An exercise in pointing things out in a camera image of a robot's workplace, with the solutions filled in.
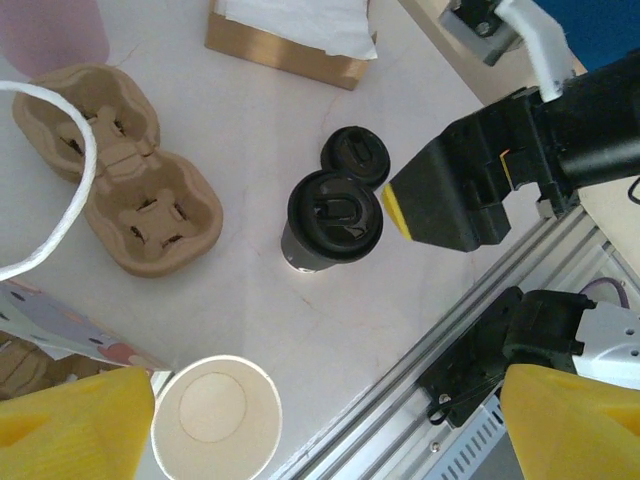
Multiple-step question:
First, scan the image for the brown cardboard napkin tray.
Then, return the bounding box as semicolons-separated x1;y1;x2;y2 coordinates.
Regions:
204;0;371;92

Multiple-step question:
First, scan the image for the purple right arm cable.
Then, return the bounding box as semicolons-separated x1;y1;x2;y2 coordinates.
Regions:
583;277;629;312

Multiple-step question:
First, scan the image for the grey slotted cable duct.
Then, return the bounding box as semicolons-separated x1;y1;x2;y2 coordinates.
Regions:
439;399;524;480

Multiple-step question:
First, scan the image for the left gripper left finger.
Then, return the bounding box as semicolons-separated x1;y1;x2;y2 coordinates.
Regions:
0;367;154;480

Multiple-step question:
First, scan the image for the white paper carrier bag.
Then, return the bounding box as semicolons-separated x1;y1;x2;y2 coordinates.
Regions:
0;79;174;374

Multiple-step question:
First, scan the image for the aluminium front rail frame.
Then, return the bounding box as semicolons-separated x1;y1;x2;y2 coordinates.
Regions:
279;199;640;480

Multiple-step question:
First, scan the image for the white napkin stack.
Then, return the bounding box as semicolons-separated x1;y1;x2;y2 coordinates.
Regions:
214;0;379;61

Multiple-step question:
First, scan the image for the black plastic cup lid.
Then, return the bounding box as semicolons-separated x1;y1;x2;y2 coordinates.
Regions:
318;125;390;190
287;169;385;262

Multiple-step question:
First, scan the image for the lidded paper coffee cup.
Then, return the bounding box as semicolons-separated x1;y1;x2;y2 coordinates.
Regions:
279;219;361;275

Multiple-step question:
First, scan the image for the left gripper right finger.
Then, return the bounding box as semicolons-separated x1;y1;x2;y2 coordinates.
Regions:
499;363;640;480

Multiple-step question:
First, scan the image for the pink cylindrical holder cup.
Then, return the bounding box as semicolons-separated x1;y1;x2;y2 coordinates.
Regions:
0;0;110;76

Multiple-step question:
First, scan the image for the brown pulp cup carrier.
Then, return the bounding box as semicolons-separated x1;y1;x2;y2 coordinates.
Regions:
12;63;225;280

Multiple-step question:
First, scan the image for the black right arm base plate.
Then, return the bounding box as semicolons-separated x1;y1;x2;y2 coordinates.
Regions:
418;287;524;429

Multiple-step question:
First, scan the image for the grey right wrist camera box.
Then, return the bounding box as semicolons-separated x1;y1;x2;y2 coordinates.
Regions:
438;0;521;67

